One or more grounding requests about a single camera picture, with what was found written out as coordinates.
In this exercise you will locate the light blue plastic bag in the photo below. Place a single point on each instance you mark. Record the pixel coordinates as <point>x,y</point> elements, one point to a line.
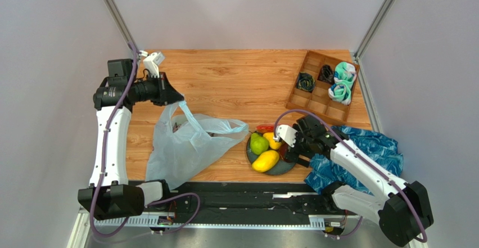
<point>185,143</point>

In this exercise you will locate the black rolled sock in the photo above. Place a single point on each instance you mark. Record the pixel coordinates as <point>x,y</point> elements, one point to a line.
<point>326,75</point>

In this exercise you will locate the wooden compartment tray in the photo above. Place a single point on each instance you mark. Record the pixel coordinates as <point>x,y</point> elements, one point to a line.
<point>318,102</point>

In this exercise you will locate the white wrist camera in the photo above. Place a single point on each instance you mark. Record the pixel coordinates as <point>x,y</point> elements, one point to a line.
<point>286,134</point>
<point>152,62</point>

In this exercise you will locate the teal white rolled sock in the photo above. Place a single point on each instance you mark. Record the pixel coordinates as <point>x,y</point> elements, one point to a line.
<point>345,73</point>

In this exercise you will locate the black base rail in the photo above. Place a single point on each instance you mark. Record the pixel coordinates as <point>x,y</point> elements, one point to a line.
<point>248,203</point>

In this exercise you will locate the yellow fake pear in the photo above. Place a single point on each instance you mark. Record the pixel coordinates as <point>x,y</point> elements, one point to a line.
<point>273,144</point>

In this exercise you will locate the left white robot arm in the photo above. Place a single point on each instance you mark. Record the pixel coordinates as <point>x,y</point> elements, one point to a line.
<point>109,194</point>

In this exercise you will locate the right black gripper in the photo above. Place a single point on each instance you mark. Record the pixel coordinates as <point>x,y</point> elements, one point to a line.
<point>299,142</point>

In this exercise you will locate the blue patterned cloth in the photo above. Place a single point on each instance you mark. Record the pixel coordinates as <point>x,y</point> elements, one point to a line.
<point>379,147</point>

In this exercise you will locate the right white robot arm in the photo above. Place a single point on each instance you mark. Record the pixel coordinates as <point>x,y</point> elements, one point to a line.
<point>401,209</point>

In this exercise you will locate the green fake pear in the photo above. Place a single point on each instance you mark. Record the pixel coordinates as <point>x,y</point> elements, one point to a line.
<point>258,144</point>

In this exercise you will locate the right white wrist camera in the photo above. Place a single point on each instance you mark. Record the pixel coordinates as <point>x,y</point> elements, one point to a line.
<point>286,134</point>

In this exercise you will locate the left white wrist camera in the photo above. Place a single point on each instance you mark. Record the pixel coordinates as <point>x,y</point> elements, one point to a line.
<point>152,62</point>

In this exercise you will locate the yellow fake mango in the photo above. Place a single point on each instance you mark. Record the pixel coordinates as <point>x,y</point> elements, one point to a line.
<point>266,161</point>

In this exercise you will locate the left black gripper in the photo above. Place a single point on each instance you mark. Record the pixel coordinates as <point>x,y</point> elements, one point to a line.
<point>166,94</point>

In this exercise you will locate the dark rolled sock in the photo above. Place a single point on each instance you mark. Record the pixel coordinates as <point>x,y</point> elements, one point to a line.
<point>305,82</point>

